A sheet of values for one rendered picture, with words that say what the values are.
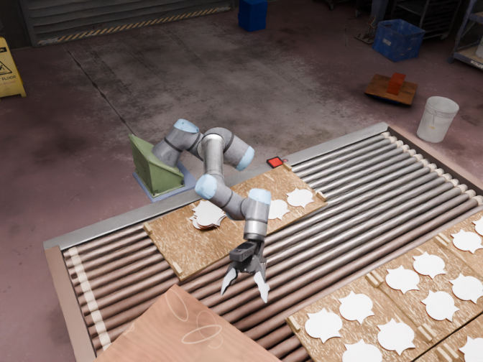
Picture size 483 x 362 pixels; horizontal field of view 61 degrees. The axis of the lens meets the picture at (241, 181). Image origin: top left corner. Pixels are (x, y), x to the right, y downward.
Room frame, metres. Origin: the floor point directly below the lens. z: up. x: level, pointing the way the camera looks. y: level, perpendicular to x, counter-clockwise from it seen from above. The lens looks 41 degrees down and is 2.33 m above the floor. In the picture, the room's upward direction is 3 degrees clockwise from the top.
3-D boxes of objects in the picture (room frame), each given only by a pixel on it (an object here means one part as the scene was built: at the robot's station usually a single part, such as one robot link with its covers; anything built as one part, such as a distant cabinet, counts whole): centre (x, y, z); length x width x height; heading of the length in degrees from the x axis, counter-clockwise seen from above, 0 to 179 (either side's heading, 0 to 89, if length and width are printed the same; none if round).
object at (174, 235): (1.22, 0.17, 0.93); 0.41 x 0.35 x 0.02; 128
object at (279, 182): (1.47, -0.16, 0.93); 0.41 x 0.35 x 0.02; 127
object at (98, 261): (1.51, -0.13, 0.90); 1.95 x 0.05 x 0.05; 123
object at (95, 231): (1.65, -0.04, 0.89); 2.08 x 0.08 x 0.06; 123
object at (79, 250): (1.59, -0.08, 0.90); 1.95 x 0.05 x 0.05; 123
